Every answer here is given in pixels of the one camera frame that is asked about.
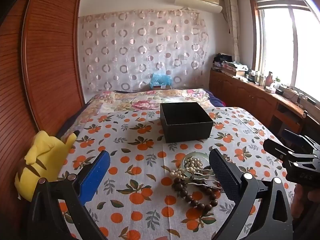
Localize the pile of clothes and books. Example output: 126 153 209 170
212 53 248 77

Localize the silver metal bangle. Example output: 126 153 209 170
189 166 222 190

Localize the wooden low cabinet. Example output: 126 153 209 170
209 70 319 137

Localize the window with wooden frame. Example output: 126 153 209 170
250 0 319 100

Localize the orange print bed sheet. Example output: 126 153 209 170
59 107 286 239

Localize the green jade bangle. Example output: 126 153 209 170
181 152 209 177

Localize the circle pattern sheer curtain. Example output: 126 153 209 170
78 9 209 95

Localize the wooden wardrobe sliding door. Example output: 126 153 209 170
1 0 84 229

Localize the floral quilt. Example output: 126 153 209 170
86 89 213 114

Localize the white pearl bracelet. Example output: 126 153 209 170
170 156 205 181

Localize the beige window curtain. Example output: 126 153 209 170
225 0 240 62

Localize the dark wooden bead bracelet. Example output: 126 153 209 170
171 177 222 212

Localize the yellow plush toy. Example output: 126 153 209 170
14 131 79 202

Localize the black square storage box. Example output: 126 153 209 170
160 102 213 143

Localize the person right hand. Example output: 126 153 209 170
291 184 320 218

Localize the blue plastic bag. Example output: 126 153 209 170
149 74 172 89

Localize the pink bottle on cabinet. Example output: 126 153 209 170
265 72 273 87

